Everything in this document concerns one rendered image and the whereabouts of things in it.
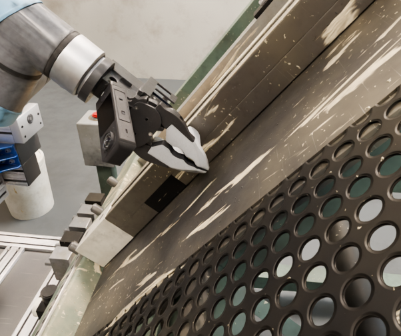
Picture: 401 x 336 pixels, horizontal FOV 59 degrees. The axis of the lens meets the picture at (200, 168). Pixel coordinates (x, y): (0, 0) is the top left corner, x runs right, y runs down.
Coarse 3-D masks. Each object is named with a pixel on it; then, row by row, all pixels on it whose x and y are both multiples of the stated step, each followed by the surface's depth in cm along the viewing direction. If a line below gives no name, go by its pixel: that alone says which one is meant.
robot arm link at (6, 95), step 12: (0, 72) 47; (12, 72) 47; (0, 84) 48; (12, 84) 48; (24, 84) 49; (36, 84) 52; (0, 96) 49; (12, 96) 50; (24, 96) 51; (0, 108) 50; (12, 108) 51; (0, 120) 52; (12, 120) 53
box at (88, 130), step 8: (88, 112) 133; (80, 120) 127; (88, 120) 127; (80, 128) 126; (88, 128) 126; (96, 128) 125; (80, 136) 128; (88, 136) 128; (96, 136) 127; (88, 144) 130; (96, 144) 129; (88, 152) 131; (96, 152) 131; (88, 160) 133; (96, 160) 133
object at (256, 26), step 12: (276, 0) 81; (264, 12) 82; (276, 12) 82; (252, 24) 84; (264, 24) 84; (240, 36) 88; (252, 36) 86; (240, 48) 87; (228, 60) 89; (216, 72) 91; (204, 84) 93; (192, 96) 96; (180, 108) 100; (192, 108) 98
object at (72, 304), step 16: (128, 160) 121; (128, 176) 102; (112, 192) 103; (80, 272) 73; (96, 272) 75; (80, 288) 70; (48, 304) 76; (64, 304) 66; (80, 304) 68; (64, 320) 64; (80, 320) 66
